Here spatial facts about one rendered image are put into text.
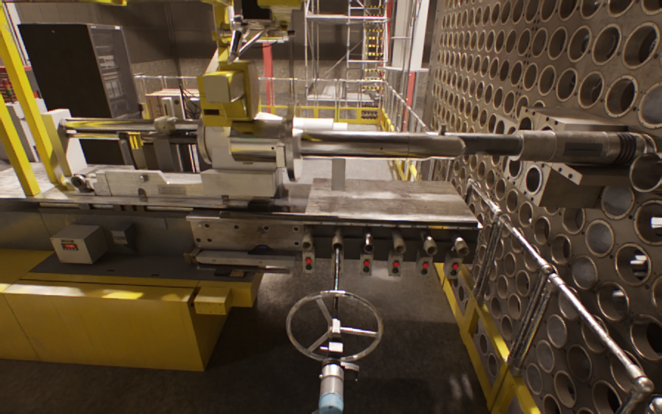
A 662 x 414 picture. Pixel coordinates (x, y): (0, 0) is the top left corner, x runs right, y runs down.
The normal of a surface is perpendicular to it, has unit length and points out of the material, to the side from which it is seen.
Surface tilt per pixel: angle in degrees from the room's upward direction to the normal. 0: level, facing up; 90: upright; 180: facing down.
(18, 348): 90
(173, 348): 90
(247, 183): 90
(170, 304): 90
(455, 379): 0
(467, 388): 0
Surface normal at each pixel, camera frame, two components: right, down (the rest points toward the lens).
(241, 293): -0.04, 0.46
